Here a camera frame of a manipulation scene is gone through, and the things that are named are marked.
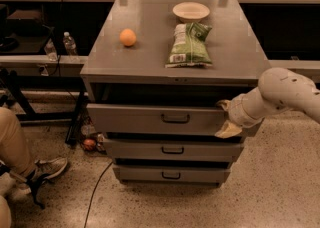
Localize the grey middle drawer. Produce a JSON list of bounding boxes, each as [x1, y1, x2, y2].
[[104, 139, 243, 162]]

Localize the grey drawer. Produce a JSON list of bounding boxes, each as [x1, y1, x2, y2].
[[104, 139, 243, 162], [113, 165, 230, 184], [87, 103, 227, 136]]

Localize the grey top drawer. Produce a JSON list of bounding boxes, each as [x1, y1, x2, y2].
[[87, 103, 227, 136]]

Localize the dark box on shelf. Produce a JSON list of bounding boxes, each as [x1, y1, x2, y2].
[[7, 10, 44, 36]]

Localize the orange fruit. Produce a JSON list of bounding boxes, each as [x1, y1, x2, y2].
[[119, 29, 137, 47]]

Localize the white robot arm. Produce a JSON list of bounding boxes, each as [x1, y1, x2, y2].
[[215, 68, 320, 138]]

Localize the grey sneaker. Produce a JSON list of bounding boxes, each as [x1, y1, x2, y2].
[[27, 157, 68, 182]]

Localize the red items on floor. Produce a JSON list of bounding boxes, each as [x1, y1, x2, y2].
[[80, 116, 105, 152]]

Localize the black chair base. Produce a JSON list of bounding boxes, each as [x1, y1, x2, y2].
[[0, 163, 48, 209]]

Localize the black floor cable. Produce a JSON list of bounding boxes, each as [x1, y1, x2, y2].
[[83, 161, 114, 228]]

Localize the green chip bag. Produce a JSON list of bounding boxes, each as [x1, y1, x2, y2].
[[165, 22, 212, 68]]

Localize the beige bowl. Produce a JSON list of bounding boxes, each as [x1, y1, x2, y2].
[[173, 2, 210, 23]]

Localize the person leg tan trousers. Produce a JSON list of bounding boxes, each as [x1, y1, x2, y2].
[[0, 107, 36, 177]]

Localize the grey drawer cabinet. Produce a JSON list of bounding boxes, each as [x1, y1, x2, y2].
[[79, 0, 273, 188]]

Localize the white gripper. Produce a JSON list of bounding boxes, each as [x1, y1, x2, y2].
[[215, 93, 263, 139]]

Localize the grey bottom drawer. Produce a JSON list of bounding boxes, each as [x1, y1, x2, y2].
[[113, 165, 230, 184]]

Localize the clear water bottle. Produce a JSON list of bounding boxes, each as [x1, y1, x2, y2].
[[63, 32, 78, 60], [44, 39, 58, 62]]

